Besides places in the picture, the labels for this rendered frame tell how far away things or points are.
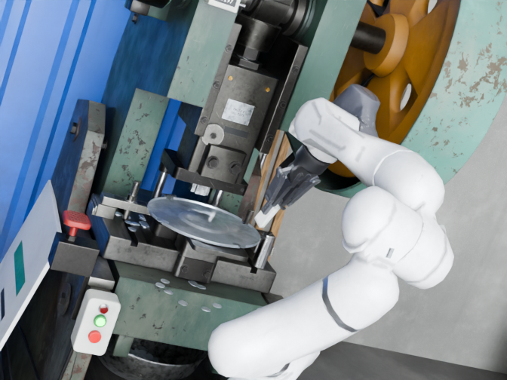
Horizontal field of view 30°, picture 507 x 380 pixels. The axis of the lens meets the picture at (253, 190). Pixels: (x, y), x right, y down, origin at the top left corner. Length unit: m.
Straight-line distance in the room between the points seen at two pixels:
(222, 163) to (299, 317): 0.75
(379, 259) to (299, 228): 2.31
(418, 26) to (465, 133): 0.35
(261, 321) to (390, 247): 0.27
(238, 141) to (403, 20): 0.52
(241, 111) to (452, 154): 0.52
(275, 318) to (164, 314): 0.66
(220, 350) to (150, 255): 0.69
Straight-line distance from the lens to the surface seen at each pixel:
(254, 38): 2.31
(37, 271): 2.56
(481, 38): 2.16
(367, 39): 2.44
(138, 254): 2.30
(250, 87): 2.30
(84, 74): 3.46
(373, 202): 1.57
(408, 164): 1.68
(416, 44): 2.39
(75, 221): 2.13
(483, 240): 4.30
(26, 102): 3.46
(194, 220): 2.31
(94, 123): 2.64
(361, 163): 1.76
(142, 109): 2.52
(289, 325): 1.65
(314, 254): 3.97
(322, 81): 2.31
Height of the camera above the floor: 1.45
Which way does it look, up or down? 14 degrees down
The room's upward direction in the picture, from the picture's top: 20 degrees clockwise
